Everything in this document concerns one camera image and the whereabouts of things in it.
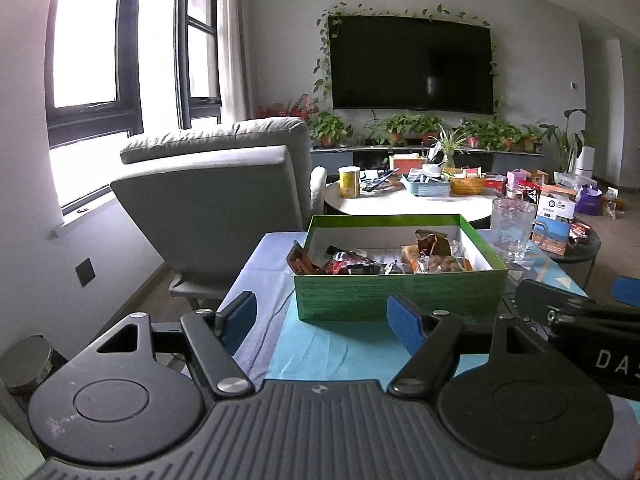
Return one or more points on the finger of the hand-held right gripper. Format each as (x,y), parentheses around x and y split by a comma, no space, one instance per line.
(540,297)
(627,291)

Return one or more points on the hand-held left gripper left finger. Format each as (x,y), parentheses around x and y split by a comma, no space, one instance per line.
(239,320)

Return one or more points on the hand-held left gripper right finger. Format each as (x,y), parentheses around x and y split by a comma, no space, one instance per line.
(405,322)

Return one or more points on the green cardboard box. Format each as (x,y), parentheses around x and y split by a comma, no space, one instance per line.
(350,295)

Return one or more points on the orange snack packet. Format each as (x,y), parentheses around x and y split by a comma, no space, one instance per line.
(409,255)

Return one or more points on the brown pastry packet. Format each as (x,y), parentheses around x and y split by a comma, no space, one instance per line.
(445,264)

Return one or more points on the dark red snack packet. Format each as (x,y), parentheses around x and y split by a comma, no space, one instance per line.
(352,262)

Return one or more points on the brown yellow snack packet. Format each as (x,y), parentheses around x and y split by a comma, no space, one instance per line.
(432,242)

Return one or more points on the brown red snack packet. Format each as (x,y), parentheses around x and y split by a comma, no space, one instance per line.
(302,260)

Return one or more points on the dark round side table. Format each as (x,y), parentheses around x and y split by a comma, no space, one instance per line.
(575,265)

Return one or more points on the blue white carton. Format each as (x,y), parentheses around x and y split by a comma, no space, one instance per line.
(552,225)

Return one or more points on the red wrapped snack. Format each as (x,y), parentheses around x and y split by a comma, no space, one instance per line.
(580,231)

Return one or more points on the clear glass mug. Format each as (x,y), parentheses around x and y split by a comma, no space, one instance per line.
(510,225)

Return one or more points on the purple gift bag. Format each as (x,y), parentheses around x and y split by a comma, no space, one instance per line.
(589,202)

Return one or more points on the glass jar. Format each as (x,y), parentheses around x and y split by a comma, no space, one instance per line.
(515,191)

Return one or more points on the white round coffee table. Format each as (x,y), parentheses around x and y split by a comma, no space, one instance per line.
(400,205)

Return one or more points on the pink box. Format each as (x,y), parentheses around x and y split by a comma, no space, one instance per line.
(525,179)

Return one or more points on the grey armchair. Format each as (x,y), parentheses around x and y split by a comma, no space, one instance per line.
(215,195)

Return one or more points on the wicker basket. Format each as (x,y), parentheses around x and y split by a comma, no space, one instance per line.
(467,186)

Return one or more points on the blue plastic basket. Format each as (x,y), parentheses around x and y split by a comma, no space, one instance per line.
(425,187)

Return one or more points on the white air purifier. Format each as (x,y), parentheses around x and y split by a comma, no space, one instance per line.
(586,160)

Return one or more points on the yellow can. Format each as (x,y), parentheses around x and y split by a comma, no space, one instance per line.
(350,182)

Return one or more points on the cream cushion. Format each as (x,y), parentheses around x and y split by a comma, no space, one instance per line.
(318,190)

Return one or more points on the orange cardboard box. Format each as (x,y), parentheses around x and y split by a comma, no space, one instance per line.
(407,164)

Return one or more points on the tall leafy plant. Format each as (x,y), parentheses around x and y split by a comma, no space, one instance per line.
(565,135)

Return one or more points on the wide potted plant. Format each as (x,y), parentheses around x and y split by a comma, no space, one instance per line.
(495,132)

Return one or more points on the spider plant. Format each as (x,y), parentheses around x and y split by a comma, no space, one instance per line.
(450,142)

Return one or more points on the small potted plant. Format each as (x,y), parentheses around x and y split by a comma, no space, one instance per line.
(400,125)

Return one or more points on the bushy potted plant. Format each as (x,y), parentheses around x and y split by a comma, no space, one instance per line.
(330,127)

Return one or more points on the red flower arrangement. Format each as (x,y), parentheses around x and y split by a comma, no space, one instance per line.
(285,110)

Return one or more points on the round metal tin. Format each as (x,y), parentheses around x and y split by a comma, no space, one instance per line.
(27,365)

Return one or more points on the black framed window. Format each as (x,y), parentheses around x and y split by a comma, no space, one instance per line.
(202,60)
(85,45)

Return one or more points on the pale curtain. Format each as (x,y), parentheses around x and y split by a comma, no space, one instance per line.
(232,45)

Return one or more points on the ivy vine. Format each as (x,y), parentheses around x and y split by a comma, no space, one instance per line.
(322,55)

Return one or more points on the black wall socket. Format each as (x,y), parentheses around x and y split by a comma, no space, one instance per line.
(85,272)

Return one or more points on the wall television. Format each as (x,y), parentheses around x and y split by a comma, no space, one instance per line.
(410,62)

